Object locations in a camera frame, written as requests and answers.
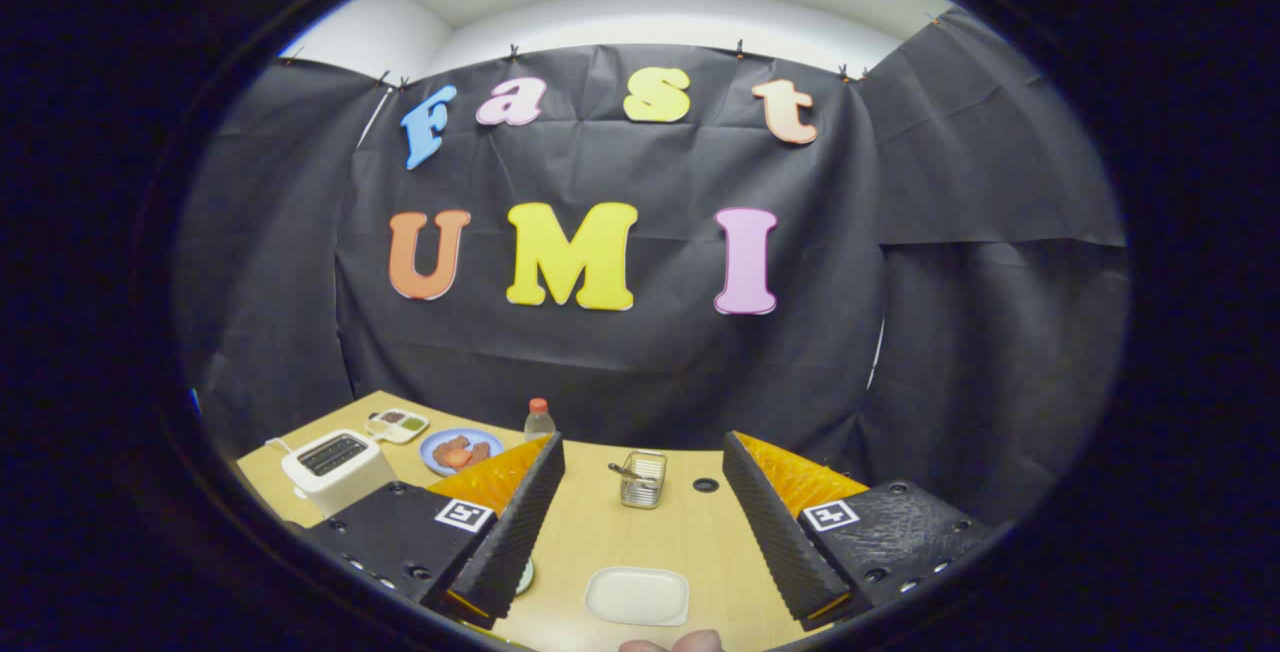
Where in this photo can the blue plate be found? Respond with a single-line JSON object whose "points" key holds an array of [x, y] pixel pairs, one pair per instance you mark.
{"points": [[490, 437]]}

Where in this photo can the white divided tray of grains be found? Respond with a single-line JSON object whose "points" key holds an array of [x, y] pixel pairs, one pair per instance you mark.
{"points": [[398, 424]]}

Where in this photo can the wooden chopsticks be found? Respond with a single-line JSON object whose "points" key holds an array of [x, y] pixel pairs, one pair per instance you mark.
{"points": [[622, 473]]}

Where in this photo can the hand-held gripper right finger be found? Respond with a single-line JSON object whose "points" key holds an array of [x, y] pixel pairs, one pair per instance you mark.
{"points": [[770, 532]]}

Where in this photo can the white toaster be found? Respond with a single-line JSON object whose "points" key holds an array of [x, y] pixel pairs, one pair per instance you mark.
{"points": [[345, 487]]}

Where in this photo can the brown meat patty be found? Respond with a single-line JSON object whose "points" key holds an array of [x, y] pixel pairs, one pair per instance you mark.
{"points": [[481, 451], [445, 449]]}

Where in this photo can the clear water bottle red cap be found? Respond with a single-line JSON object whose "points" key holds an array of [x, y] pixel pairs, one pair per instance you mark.
{"points": [[539, 422]]}

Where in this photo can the white square plate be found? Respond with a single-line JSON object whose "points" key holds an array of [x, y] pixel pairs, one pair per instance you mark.
{"points": [[638, 597]]}

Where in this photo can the red tomato slice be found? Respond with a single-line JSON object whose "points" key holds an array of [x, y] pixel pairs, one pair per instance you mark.
{"points": [[459, 458]]}

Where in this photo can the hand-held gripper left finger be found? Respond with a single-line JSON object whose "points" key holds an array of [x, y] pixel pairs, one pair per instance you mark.
{"points": [[520, 532]]}

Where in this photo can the pale green bowl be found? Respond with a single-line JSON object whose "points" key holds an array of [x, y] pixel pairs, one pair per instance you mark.
{"points": [[524, 579]]}

